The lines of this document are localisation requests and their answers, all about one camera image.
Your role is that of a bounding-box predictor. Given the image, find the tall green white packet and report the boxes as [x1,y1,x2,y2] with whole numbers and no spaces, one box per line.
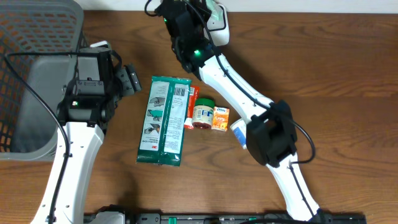
[136,76,192,167]

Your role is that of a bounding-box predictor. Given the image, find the grey plastic mesh basket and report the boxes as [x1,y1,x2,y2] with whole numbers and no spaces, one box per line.
[1,0,87,161]

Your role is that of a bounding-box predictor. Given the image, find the white tub container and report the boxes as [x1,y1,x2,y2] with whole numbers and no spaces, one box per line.
[230,118,247,149]

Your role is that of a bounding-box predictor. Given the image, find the white barcode scanner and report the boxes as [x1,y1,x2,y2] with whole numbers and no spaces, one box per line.
[207,3,230,47]

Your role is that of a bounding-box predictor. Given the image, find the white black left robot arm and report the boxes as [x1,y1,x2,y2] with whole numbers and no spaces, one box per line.
[33,64,141,223]

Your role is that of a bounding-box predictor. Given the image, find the orange snack packet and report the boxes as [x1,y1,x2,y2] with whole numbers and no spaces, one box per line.
[211,106,229,131]

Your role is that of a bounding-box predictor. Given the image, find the light green tissue packet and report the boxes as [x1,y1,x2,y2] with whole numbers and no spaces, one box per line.
[206,0,224,29]

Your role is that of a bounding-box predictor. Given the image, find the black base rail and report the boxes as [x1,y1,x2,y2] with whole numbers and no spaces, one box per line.
[83,212,367,224]

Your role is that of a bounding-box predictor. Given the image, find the green lid jar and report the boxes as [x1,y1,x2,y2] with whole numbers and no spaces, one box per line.
[192,98,215,129]

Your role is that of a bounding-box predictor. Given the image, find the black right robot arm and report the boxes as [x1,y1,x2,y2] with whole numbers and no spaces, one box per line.
[155,0,320,222]

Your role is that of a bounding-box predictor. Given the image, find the red stick sachet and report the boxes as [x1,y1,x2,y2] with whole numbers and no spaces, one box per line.
[184,85,200,129]

